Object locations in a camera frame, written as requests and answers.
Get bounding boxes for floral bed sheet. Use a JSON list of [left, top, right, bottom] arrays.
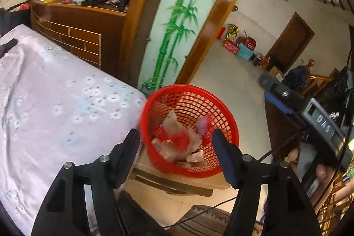
[[0, 24, 147, 228]]

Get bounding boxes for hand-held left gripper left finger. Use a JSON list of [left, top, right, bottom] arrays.
[[31, 128, 141, 236]]

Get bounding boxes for red plastic basket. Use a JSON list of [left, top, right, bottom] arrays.
[[140, 84, 240, 178]]

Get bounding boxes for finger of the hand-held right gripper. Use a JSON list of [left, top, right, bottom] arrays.
[[258, 73, 312, 115]]

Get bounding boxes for light blue box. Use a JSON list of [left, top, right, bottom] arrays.
[[237, 44, 255, 60]]

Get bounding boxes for patterned floor rug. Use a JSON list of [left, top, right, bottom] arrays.
[[177, 204, 266, 236]]

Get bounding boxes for red white snack packet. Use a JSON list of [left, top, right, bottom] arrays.
[[177, 152, 206, 169]]

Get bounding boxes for white plastic bag red contents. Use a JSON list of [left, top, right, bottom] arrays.
[[152, 110, 202, 162]]

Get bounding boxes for wooden headboard cabinet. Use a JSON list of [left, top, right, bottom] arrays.
[[26, 0, 130, 82]]

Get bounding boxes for pink wrapper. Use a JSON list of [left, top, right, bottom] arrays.
[[197, 117, 211, 135]]

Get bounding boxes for gold gift bag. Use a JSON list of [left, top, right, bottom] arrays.
[[225, 24, 239, 41]]

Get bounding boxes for dark blue bag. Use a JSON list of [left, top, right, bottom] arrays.
[[0, 8, 31, 37]]

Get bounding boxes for person's right hand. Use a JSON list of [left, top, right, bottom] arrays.
[[287, 148, 329, 184]]

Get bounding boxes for cardboard box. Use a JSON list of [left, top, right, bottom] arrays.
[[269, 66, 285, 81]]

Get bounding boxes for dark blue backpack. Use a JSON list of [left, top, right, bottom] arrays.
[[285, 66, 307, 90]]

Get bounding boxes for bamboo painted partition panel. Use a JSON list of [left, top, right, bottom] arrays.
[[126, 0, 264, 95]]

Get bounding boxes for brown wooden door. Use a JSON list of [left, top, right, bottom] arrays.
[[264, 12, 315, 73]]

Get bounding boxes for wooden stool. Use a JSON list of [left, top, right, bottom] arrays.
[[130, 148, 231, 196]]

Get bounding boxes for wooden stair banister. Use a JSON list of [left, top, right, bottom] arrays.
[[301, 58, 332, 95]]

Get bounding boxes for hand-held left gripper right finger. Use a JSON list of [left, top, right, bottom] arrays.
[[212, 129, 323, 236]]

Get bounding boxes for red gift box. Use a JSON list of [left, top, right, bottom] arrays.
[[223, 40, 240, 55], [238, 36, 256, 49]]

